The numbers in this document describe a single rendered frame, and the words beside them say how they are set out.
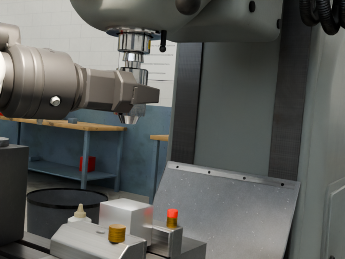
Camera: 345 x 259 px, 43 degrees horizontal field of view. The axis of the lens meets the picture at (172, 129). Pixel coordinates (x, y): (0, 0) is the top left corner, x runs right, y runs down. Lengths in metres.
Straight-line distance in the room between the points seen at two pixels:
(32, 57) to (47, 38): 6.64
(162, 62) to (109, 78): 5.13
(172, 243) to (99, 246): 0.12
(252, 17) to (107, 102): 0.28
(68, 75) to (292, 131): 0.51
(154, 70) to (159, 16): 5.17
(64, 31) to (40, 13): 0.63
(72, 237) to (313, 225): 0.52
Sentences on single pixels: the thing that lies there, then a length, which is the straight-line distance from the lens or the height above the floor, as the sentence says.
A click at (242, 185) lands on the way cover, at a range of 0.94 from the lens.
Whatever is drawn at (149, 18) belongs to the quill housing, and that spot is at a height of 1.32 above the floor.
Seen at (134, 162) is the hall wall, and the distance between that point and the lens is 5.89.
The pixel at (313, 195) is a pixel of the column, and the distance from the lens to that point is 0.94.
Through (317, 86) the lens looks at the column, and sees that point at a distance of 0.92.
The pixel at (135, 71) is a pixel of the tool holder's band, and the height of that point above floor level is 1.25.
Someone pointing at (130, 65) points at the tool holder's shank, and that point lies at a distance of 0.63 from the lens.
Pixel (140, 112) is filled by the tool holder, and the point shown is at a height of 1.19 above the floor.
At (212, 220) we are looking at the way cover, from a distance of 0.94.
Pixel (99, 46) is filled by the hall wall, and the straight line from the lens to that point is 6.39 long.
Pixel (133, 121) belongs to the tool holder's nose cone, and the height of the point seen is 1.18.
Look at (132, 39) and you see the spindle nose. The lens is 0.62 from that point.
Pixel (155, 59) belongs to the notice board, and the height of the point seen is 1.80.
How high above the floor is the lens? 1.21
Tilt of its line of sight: 3 degrees down
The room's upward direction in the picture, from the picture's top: 5 degrees clockwise
